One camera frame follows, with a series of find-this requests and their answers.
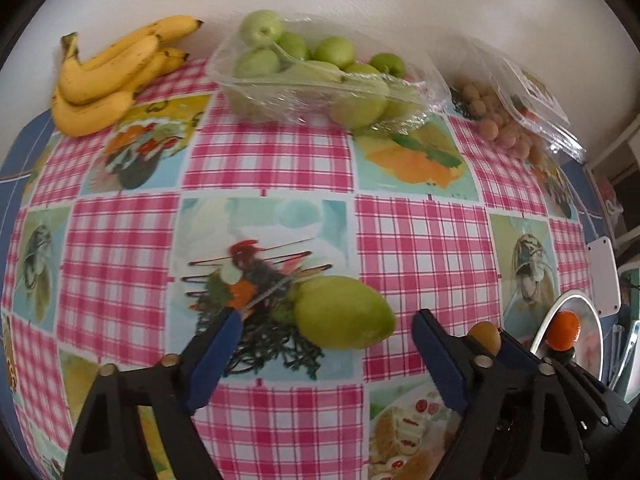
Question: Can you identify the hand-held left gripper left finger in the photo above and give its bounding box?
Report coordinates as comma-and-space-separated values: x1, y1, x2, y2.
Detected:
64, 306, 246, 480

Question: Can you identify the pile of longans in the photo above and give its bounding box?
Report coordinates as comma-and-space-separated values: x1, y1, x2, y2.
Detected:
457, 80, 546, 161

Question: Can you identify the bag of green guavas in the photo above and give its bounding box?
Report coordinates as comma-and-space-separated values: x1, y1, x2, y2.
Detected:
206, 10, 453, 136

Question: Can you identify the green mango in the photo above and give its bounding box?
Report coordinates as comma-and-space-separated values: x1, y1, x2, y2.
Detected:
293, 276, 397, 351

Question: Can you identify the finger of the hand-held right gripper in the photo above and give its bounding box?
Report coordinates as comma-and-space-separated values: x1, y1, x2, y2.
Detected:
494, 329, 543, 368
541, 351, 632, 434

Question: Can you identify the round metal plate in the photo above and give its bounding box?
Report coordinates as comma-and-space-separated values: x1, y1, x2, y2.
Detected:
527, 294, 613, 386

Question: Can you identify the clear clamshell box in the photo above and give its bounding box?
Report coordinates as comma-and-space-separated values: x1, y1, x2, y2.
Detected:
442, 35, 587, 165

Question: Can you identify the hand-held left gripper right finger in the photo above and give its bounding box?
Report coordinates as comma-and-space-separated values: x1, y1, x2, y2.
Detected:
411, 308, 586, 480

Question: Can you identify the pile of green jujubes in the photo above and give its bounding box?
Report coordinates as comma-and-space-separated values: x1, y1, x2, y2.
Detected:
235, 9, 436, 128

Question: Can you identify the brown kiwi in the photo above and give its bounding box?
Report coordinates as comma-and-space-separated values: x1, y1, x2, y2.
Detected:
467, 321, 503, 356

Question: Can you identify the orange tangerine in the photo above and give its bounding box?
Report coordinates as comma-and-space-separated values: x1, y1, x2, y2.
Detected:
546, 311, 582, 352

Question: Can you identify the pink checkered tablecloth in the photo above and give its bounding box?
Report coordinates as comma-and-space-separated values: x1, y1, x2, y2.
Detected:
0, 57, 601, 480

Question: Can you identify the yellow banana bunch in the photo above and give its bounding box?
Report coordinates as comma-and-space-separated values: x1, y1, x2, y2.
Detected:
51, 15, 205, 138

